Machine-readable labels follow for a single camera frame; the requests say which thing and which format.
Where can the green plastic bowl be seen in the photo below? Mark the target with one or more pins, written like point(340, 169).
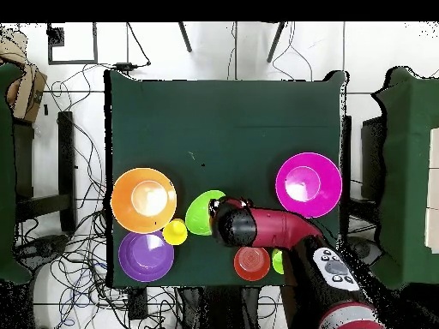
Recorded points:
point(199, 216)

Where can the pink plastic bowl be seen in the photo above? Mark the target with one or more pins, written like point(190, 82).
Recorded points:
point(325, 195)

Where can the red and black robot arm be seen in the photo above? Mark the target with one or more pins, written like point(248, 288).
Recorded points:
point(274, 229)

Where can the orange-red plastic bowl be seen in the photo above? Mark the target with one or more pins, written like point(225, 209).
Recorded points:
point(252, 264)

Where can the yellow plastic cup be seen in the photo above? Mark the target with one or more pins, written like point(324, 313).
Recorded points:
point(175, 232)

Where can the light green plastic cup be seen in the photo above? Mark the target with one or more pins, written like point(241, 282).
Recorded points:
point(278, 262)

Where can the dark green table cloth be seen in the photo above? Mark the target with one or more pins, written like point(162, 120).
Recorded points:
point(223, 120)

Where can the purple plastic bowl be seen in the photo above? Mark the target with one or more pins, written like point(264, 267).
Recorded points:
point(145, 257)

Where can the orange plastic bowl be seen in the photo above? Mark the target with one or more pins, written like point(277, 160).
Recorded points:
point(123, 205)

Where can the black round floor base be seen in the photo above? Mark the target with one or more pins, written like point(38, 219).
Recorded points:
point(363, 248)
point(41, 248)

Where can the black power brick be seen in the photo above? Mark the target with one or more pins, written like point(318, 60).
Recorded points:
point(138, 303)

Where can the black tripod leg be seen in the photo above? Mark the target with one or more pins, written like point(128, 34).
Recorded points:
point(275, 43)
point(185, 37)

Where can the neighbouring green table cloth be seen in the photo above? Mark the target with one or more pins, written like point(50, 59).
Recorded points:
point(7, 171)
point(408, 171)

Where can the black power adapter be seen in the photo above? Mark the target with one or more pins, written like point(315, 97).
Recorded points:
point(126, 66)

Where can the white box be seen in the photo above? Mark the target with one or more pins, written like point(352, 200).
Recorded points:
point(432, 192)

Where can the cardboard box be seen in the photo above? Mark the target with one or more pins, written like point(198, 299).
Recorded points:
point(25, 92)

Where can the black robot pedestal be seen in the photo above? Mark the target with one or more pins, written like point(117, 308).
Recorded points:
point(223, 308)

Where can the black table frame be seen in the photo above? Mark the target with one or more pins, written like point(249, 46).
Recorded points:
point(67, 171)

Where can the black floor frame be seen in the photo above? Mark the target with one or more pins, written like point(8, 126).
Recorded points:
point(72, 62)

